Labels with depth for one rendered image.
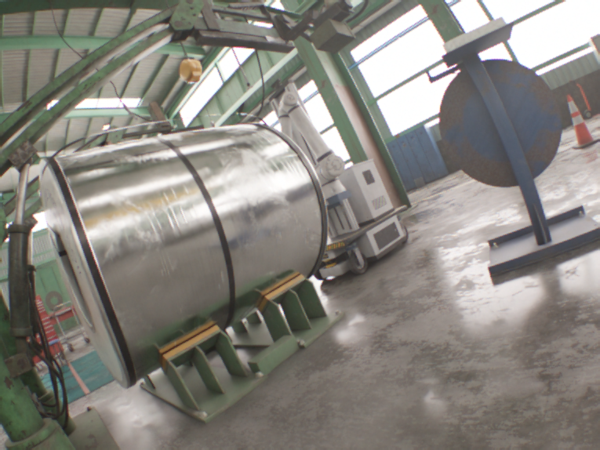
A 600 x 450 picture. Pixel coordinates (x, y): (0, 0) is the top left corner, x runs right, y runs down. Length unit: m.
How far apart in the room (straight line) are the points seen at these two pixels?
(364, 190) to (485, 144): 1.40
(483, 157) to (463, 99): 0.31
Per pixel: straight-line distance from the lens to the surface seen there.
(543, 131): 1.81
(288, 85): 3.04
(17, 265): 1.34
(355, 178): 2.85
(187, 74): 2.92
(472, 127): 1.78
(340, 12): 2.08
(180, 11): 1.97
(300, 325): 1.89
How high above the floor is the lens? 0.59
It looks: 1 degrees down
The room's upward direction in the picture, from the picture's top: 23 degrees counter-clockwise
